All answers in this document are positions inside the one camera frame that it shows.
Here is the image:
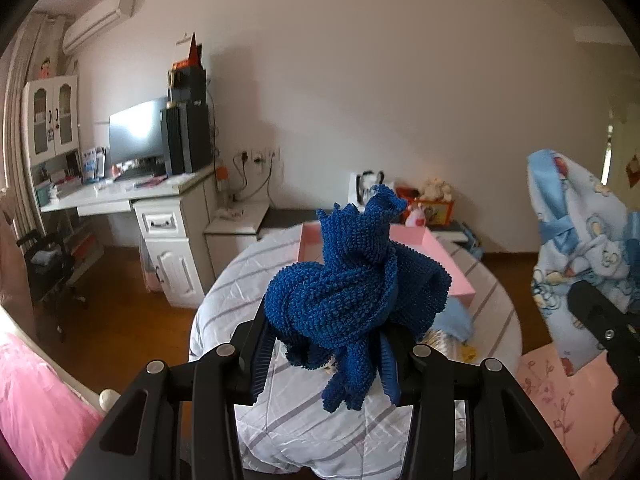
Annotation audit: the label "low tv bench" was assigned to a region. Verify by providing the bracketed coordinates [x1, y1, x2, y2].
[204, 202, 484, 278]

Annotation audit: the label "white air conditioner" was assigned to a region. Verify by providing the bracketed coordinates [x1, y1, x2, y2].
[62, 0, 136, 55]

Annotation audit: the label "white desk with drawers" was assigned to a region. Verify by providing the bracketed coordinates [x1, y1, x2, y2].
[40, 165, 216, 308]

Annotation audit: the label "light blue plush cloth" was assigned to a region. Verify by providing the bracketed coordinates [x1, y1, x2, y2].
[432, 297, 474, 342]

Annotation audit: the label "white tote bag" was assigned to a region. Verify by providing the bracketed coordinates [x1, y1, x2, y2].
[348, 170, 385, 210]

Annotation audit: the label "black box on tower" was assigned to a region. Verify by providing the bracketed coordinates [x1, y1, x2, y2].
[167, 32, 206, 104]

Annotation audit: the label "pink shallow box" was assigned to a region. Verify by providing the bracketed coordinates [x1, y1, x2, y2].
[297, 222, 475, 307]

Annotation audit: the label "yellow crochet fish toy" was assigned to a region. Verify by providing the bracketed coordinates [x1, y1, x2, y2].
[459, 342, 477, 364]

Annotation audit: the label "cartoon print baby garment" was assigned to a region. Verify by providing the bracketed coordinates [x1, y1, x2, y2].
[527, 150, 639, 376]

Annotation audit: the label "computer monitor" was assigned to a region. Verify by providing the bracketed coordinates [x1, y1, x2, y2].
[108, 98, 166, 165]

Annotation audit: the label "orange toy storage box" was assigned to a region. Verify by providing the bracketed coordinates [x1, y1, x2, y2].
[395, 186, 454, 226]

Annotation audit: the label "white glass door cabinet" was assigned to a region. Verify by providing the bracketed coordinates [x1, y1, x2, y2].
[22, 75, 79, 168]

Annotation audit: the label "black chair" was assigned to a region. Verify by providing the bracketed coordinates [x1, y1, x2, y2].
[16, 229, 87, 342]

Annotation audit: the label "pink bedding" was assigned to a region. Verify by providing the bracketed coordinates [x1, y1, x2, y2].
[1, 334, 103, 479]

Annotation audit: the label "pink plush toy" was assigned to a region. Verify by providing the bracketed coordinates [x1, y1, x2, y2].
[404, 204, 426, 228]

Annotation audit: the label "white plush bear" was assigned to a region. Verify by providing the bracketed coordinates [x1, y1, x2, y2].
[420, 178, 454, 203]

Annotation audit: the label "wall power outlets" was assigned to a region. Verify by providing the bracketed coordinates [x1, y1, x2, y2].
[234, 148, 280, 165]

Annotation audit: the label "black computer tower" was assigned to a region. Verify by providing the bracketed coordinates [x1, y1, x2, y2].
[160, 102, 213, 176]

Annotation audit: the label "blue knitted cloth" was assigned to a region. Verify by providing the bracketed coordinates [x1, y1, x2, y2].
[264, 184, 451, 413]

